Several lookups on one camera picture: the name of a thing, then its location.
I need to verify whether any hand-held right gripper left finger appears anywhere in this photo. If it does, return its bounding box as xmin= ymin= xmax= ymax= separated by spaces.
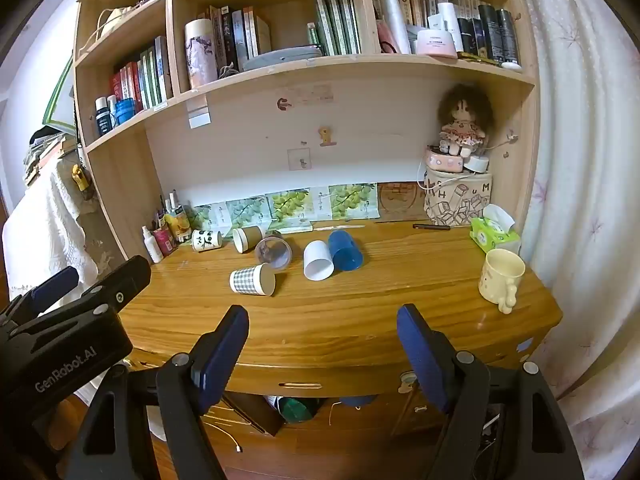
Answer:
xmin=60 ymin=304 xmax=251 ymax=480

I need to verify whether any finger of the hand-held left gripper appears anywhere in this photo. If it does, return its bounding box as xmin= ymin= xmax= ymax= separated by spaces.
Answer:
xmin=15 ymin=255 xmax=152 ymax=339
xmin=0 ymin=266 xmax=81 ymax=334

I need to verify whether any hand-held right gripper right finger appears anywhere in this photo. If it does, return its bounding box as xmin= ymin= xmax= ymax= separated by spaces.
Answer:
xmin=396 ymin=303 xmax=586 ymax=480

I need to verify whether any checkered paper cup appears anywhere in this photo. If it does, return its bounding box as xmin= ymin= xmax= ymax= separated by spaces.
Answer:
xmin=229 ymin=263 xmax=277 ymax=297

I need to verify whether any panda print cup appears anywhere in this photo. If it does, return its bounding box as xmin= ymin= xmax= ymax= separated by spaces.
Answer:
xmin=192 ymin=229 xmax=223 ymax=253

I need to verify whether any clear plastic cup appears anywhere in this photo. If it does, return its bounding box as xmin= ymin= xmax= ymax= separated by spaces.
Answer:
xmin=254 ymin=232 xmax=292 ymax=272

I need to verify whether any brown paper cup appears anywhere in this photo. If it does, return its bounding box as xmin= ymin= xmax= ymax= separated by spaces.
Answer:
xmin=232 ymin=224 xmax=269 ymax=254

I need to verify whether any blue plastic cup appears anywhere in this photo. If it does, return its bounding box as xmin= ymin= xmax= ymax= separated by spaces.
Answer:
xmin=328 ymin=230 xmax=365 ymax=272

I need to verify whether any white plastic cup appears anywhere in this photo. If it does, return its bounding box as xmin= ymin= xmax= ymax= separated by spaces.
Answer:
xmin=303 ymin=240 xmax=335 ymax=282

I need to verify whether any white spray bottle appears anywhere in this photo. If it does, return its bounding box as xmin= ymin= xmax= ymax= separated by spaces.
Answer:
xmin=141 ymin=225 xmax=164 ymax=264

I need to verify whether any pink tube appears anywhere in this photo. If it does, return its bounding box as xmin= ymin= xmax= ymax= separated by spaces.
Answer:
xmin=153 ymin=226 xmax=177 ymax=257

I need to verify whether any white quilted cloth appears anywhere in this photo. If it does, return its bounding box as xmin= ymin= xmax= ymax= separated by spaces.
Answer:
xmin=2 ymin=167 xmax=103 ymax=302

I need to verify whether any grape picture card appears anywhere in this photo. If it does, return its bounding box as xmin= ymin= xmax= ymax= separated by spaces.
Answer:
xmin=192 ymin=203 xmax=234 ymax=231
xmin=226 ymin=195 xmax=271 ymax=226
xmin=265 ymin=188 xmax=314 ymax=224
xmin=328 ymin=182 xmax=377 ymax=220

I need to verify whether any cream ceramic mug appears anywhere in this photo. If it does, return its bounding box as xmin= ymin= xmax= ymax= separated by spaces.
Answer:
xmin=478 ymin=248 xmax=526 ymax=315

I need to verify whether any stack of old books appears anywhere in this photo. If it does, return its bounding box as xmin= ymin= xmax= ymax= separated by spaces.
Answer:
xmin=24 ymin=129 xmax=82 ymax=187

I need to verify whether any green tissue box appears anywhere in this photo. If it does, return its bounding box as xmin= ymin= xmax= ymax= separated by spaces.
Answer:
xmin=468 ymin=204 xmax=522 ymax=256

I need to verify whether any brown picture card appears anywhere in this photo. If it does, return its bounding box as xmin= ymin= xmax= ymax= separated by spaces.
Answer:
xmin=376 ymin=182 xmax=427 ymax=221

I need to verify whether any patterned fabric storage bag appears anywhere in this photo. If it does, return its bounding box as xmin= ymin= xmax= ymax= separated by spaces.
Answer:
xmin=423 ymin=166 xmax=494 ymax=226

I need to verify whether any black bottle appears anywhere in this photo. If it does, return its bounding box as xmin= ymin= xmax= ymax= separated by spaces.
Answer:
xmin=94 ymin=97 xmax=113 ymax=136

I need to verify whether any white paper label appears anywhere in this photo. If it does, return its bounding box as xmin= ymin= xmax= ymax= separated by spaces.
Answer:
xmin=187 ymin=93 xmax=212 ymax=129

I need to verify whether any green framed board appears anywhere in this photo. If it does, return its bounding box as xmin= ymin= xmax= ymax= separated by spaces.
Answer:
xmin=42 ymin=57 xmax=77 ymax=132

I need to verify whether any pink box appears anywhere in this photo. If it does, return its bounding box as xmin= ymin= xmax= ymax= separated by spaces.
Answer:
xmin=424 ymin=145 xmax=464 ymax=171

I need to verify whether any row of red green books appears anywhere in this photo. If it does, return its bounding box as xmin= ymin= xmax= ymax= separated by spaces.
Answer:
xmin=110 ymin=35 xmax=174 ymax=112

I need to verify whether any tall floral cylinder box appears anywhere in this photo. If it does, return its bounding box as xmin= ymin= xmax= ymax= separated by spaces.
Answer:
xmin=184 ymin=18 xmax=220 ymax=92

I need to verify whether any curly haired doll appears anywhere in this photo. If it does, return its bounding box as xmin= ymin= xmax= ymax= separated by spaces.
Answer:
xmin=438 ymin=83 xmax=496 ymax=159

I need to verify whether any beige woven bag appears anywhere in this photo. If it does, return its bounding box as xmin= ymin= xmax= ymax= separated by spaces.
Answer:
xmin=76 ymin=6 xmax=137 ymax=57

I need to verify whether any white floral curtain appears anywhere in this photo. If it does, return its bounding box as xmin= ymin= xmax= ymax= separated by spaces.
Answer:
xmin=512 ymin=0 xmax=640 ymax=480

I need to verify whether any row of dark novels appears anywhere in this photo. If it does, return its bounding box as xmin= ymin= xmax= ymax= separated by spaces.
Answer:
xmin=207 ymin=4 xmax=272 ymax=69

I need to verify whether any grey flat case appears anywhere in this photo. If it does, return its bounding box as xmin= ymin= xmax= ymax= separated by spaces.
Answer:
xmin=242 ymin=45 xmax=324 ymax=72

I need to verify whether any wooden bookshelf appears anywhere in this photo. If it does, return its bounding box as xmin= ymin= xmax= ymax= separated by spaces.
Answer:
xmin=72 ymin=0 xmax=542 ymax=262

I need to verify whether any pink and white jar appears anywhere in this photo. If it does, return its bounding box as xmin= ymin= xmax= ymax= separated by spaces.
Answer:
xmin=416 ymin=28 xmax=459 ymax=59

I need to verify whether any row of black bottles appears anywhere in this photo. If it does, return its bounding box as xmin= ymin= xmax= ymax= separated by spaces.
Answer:
xmin=457 ymin=4 xmax=522 ymax=70

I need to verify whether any clear plastic roll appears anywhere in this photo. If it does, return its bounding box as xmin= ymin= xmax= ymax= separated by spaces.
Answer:
xmin=381 ymin=0 xmax=413 ymax=55

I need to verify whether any white lotion bottle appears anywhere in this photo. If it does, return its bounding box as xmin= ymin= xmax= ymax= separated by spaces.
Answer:
xmin=437 ymin=2 xmax=460 ymax=42

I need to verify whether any row of pale books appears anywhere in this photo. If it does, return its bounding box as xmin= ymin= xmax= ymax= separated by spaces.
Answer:
xmin=369 ymin=0 xmax=482 ymax=28

